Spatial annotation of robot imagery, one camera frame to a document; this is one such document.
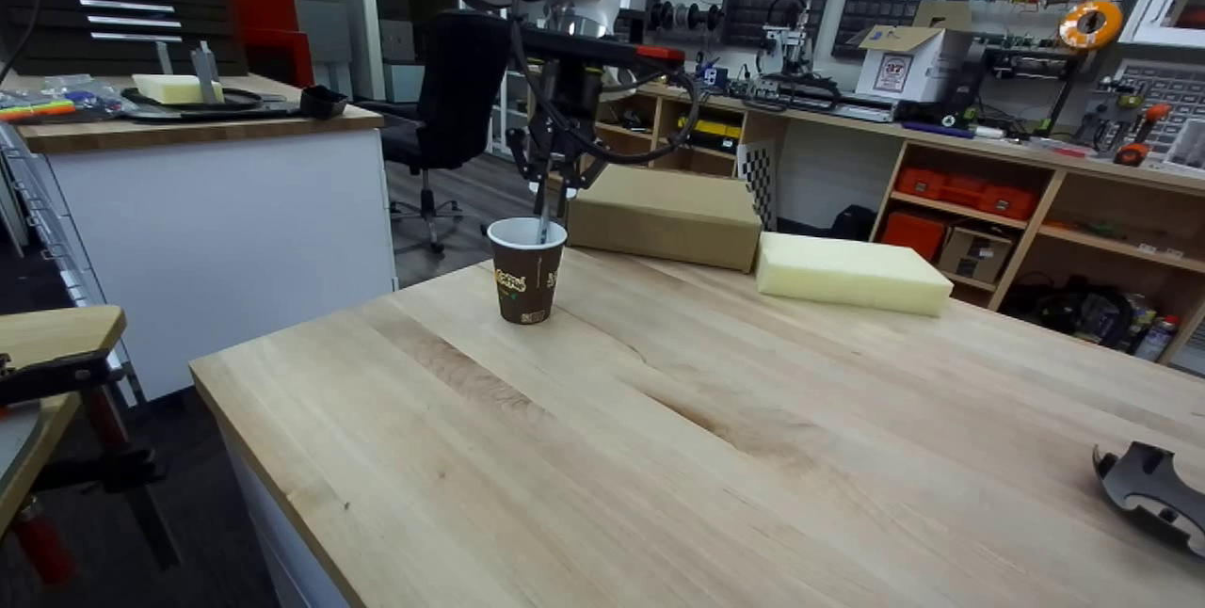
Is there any black bag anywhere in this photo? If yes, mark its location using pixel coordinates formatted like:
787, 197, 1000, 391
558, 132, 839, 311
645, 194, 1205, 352
1029, 277, 1137, 347

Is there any brown paper cup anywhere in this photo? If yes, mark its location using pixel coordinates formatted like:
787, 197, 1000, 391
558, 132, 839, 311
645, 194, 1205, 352
486, 217, 569, 326

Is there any orange case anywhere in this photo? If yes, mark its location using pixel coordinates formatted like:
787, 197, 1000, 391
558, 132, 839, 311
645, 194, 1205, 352
879, 210, 948, 262

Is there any small yellow foam block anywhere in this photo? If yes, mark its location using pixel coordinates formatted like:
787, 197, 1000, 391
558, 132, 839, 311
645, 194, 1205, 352
132, 73, 226, 106

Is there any wooden workbench with shelves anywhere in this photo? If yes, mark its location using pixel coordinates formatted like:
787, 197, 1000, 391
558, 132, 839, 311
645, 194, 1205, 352
591, 81, 1205, 370

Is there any black grey plastic device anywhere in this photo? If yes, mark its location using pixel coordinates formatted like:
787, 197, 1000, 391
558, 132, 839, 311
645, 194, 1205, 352
1092, 441, 1205, 560

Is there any checkerboard calibration board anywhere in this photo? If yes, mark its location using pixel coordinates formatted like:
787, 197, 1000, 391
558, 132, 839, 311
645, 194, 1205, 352
737, 139, 779, 231

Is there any row of black bin racks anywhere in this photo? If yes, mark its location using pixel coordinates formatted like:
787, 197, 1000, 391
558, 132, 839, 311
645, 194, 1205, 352
720, 0, 977, 61

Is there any wooden board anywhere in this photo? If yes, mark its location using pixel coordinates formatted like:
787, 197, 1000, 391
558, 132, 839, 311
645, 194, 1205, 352
0, 305, 127, 534

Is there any row of orange cases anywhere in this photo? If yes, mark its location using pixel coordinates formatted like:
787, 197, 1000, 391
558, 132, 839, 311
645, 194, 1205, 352
893, 166, 1040, 222

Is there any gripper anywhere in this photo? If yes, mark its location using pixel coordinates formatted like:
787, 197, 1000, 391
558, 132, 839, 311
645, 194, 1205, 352
514, 60, 609, 206

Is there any black drawer tool chest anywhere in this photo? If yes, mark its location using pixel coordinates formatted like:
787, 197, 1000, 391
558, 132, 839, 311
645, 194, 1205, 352
0, 0, 249, 78

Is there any black tray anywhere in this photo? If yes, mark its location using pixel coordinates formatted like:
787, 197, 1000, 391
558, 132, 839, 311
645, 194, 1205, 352
120, 86, 304, 123

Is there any spray bottle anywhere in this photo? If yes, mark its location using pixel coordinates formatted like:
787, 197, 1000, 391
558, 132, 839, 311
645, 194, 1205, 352
1133, 313, 1181, 363

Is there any black office chair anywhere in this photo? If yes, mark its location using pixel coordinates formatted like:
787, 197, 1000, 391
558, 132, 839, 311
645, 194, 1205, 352
358, 10, 515, 256

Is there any flat cardboard box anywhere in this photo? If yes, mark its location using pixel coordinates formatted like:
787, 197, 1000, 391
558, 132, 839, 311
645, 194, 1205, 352
565, 164, 763, 273

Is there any small cardboard box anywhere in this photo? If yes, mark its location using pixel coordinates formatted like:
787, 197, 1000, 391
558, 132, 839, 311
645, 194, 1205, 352
937, 226, 1014, 285

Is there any white cabinet with wooden top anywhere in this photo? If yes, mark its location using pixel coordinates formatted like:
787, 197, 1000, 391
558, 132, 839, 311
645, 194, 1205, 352
0, 72, 397, 402

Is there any black red clamp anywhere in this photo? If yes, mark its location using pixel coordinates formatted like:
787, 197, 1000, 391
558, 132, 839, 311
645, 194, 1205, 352
0, 349, 182, 590

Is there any heap of markers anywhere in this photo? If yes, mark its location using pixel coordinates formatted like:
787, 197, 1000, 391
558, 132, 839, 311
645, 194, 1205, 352
0, 74, 128, 125

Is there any small desktop machine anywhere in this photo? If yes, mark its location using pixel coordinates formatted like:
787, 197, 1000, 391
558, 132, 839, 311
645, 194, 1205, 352
751, 0, 822, 88

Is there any orange power drill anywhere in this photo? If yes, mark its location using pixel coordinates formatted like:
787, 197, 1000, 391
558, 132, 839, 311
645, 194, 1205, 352
1113, 103, 1174, 168

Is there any small black bin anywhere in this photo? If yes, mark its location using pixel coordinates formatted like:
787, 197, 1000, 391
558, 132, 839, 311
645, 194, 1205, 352
299, 85, 350, 120

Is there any white cardboard box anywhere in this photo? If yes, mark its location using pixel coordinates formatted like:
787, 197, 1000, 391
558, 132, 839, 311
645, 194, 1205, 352
853, 0, 976, 104

